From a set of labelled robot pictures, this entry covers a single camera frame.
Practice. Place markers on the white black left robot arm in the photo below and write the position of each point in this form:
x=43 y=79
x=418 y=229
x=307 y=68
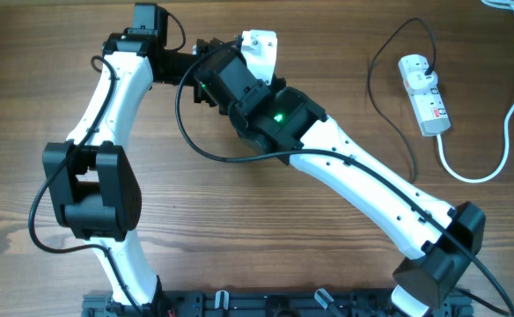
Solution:
x=92 y=186

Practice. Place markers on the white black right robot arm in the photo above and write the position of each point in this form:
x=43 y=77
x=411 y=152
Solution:
x=438 y=241

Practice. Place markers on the white charger plug adapter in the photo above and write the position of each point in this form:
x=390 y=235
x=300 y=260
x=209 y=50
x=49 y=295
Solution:
x=418 y=82

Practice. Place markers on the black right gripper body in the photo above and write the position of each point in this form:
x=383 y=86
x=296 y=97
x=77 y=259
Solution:
x=223 y=113

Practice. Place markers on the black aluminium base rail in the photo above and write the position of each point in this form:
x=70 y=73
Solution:
x=363 y=302

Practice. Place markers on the white power strip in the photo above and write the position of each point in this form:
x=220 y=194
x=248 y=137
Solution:
x=429 y=108

